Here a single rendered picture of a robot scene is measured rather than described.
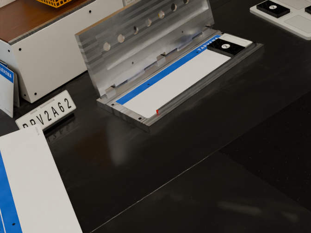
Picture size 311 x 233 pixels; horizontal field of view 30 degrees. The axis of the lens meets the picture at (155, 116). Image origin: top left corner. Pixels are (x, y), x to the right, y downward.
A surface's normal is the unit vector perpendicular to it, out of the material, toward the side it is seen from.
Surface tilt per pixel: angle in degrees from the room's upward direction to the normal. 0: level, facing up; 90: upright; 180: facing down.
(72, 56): 90
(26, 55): 90
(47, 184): 0
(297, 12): 0
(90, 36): 81
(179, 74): 0
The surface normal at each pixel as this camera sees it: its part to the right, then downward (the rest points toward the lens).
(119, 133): -0.17, -0.79
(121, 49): 0.64, 0.20
